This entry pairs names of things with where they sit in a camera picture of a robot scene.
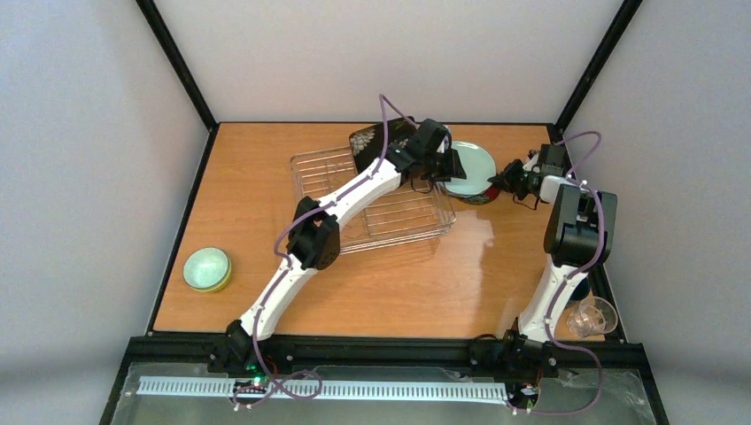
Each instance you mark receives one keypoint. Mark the dark green cup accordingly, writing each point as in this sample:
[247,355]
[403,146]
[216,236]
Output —
[581,291]

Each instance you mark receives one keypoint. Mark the wire metal dish rack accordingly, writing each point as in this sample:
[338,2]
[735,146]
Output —
[413,212]

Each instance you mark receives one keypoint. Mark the dark red plate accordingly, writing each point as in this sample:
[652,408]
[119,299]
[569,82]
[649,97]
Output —
[483,198]

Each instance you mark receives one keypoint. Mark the black frame post left rear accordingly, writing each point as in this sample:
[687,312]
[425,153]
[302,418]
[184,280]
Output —
[170,48]

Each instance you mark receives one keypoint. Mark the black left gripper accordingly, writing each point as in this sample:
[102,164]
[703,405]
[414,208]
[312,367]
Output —
[444,166]

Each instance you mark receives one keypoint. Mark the black frame post right rear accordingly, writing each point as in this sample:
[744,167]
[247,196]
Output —
[607,45]

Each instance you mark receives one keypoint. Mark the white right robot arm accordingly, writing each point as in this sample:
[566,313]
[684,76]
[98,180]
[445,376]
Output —
[579,236]

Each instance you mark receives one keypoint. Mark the light green round plate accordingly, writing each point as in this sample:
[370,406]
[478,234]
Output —
[478,165]

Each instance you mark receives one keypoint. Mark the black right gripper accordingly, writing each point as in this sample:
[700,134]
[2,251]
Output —
[515,181]

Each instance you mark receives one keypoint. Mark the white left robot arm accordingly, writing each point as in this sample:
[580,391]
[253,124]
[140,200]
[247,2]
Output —
[385,156]

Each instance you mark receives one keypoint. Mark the green yellow small bowl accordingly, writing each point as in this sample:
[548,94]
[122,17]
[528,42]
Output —
[207,269]

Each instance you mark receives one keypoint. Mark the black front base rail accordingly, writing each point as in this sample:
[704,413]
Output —
[476,357]

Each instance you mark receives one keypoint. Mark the black floral square plate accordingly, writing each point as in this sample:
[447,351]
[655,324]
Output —
[367,143]

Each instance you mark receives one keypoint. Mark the white slotted cable duct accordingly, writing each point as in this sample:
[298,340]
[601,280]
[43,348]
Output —
[482,392]

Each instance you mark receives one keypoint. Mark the black frame post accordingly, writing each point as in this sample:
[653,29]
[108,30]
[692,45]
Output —
[607,45]
[170,48]

